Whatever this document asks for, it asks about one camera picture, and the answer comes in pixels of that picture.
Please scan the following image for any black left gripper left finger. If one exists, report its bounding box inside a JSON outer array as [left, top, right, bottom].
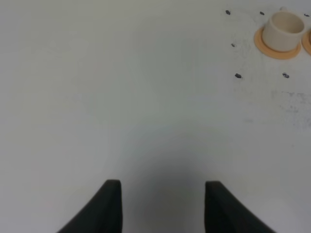
[[59, 180, 122, 233]]

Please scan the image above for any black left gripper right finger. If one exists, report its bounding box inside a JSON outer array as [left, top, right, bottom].
[[204, 181, 274, 233]]

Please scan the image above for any left orange coaster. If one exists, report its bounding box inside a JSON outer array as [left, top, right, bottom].
[[254, 27, 301, 60]]

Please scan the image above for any orange coaster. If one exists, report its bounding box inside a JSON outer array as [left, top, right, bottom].
[[254, 27, 301, 60], [301, 30, 311, 55]]

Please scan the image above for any left white teacup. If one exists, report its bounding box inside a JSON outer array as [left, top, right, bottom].
[[262, 7, 306, 52]]

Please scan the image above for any right orange coaster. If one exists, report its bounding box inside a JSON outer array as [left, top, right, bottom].
[[301, 30, 311, 55]]

